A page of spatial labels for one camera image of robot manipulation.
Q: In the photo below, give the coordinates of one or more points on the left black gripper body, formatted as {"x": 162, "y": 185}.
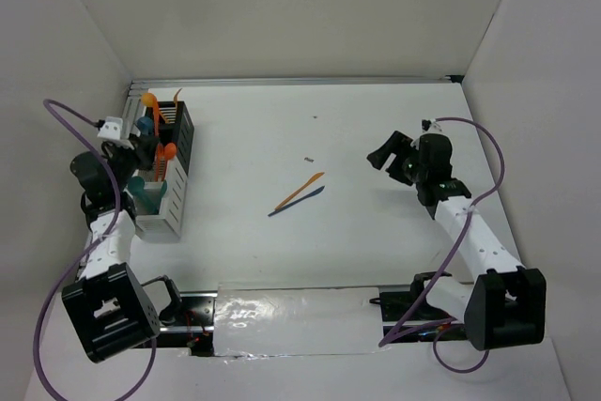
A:
{"x": 126, "y": 161}

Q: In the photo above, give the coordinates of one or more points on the aluminium rail at back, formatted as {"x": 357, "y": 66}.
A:
{"x": 141, "y": 85}

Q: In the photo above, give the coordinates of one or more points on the teal plastic spoon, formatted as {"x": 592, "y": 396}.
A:
{"x": 136, "y": 187}

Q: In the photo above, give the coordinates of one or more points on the silver reflective tape sheet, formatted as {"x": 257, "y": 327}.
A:
{"x": 296, "y": 322}

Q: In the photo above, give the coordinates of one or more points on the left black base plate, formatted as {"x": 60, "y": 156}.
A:
{"x": 193, "y": 328}

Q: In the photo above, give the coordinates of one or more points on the teal plastic knife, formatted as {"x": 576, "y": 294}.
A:
{"x": 162, "y": 192}

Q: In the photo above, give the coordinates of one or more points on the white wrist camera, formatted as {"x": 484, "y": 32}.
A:
{"x": 111, "y": 129}
{"x": 431, "y": 126}

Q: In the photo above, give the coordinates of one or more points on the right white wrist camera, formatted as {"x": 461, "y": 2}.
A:
{"x": 431, "y": 126}

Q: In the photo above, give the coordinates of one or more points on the orange plastic knife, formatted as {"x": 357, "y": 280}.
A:
{"x": 156, "y": 161}

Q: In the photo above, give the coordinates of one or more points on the black slotted utensil container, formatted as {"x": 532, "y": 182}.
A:
{"x": 179, "y": 130}

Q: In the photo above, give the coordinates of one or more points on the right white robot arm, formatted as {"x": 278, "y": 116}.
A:
{"x": 506, "y": 305}

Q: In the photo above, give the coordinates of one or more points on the yellow plastic spoon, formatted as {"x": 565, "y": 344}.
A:
{"x": 150, "y": 101}

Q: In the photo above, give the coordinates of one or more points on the orange plastic fork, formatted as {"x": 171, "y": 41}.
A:
{"x": 157, "y": 175}

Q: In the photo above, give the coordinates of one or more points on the blue plastic knife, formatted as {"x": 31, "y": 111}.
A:
{"x": 295, "y": 202}

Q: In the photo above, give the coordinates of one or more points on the yellow plastic knife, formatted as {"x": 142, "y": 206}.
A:
{"x": 306, "y": 184}

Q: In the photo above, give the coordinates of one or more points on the orange plastic spoon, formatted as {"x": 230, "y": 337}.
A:
{"x": 168, "y": 153}

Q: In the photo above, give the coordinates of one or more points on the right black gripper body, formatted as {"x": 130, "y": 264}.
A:
{"x": 413, "y": 169}

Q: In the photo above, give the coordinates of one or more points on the white slotted utensil container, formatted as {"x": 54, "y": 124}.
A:
{"x": 166, "y": 224}

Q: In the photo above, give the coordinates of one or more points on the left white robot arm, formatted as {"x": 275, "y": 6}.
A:
{"x": 108, "y": 307}

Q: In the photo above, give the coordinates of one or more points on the blue plastic spoon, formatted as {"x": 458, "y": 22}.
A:
{"x": 145, "y": 126}

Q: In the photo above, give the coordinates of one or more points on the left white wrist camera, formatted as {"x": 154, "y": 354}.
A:
{"x": 111, "y": 129}

